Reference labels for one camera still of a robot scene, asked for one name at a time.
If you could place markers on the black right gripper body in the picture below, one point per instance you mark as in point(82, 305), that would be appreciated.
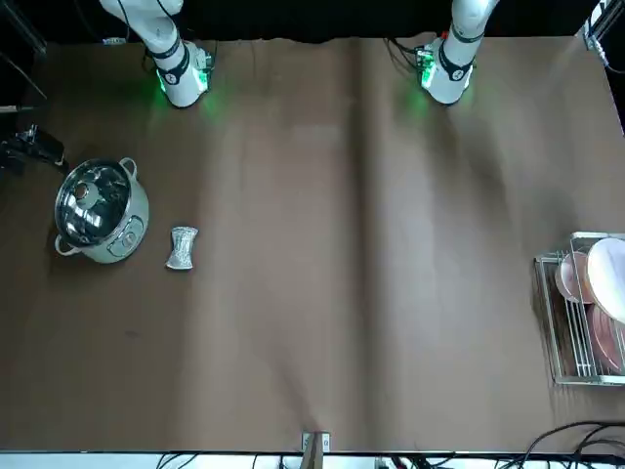
point(17, 156)

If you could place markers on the silver mesh sponge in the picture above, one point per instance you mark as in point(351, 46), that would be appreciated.
point(181, 248)

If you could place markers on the pink plate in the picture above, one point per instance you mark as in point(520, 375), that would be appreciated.
point(610, 273)

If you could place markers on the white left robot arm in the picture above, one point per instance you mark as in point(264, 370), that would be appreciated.
point(454, 73)

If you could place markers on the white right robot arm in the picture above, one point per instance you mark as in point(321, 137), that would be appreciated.
point(178, 73)

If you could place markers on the yellow plate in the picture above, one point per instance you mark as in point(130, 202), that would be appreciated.
point(601, 307)

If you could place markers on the steel pot with glass lid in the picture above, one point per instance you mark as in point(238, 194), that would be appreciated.
point(97, 210)

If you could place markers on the small pale dish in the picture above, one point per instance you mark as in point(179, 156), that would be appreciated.
point(569, 278)

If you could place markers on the aluminium corner profile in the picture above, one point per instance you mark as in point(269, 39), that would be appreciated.
point(596, 34)

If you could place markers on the large pink bowl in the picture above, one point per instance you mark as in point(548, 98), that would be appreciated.
point(608, 342)

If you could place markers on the aluminium camera post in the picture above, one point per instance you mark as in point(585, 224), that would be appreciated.
point(315, 454)

